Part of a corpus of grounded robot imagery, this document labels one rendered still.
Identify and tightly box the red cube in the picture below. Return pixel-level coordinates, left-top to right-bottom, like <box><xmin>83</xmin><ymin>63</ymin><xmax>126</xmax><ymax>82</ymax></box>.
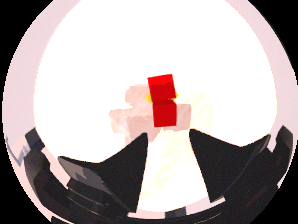
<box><xmin>148</xmin><ymin>73</ymin><xmax>177</xmax><ymax>101</ymax></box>
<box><xmin>153</xmin><ymin>99</ymin><xmax>177</xmax><ymax>127</ymax></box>

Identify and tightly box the yellow cube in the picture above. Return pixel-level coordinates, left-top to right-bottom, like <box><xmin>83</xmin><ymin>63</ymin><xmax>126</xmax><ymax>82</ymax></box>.
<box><xmin>145</xmin><ymin>92</ymin><xmax>153</xmax><ymax>104</ymax></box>

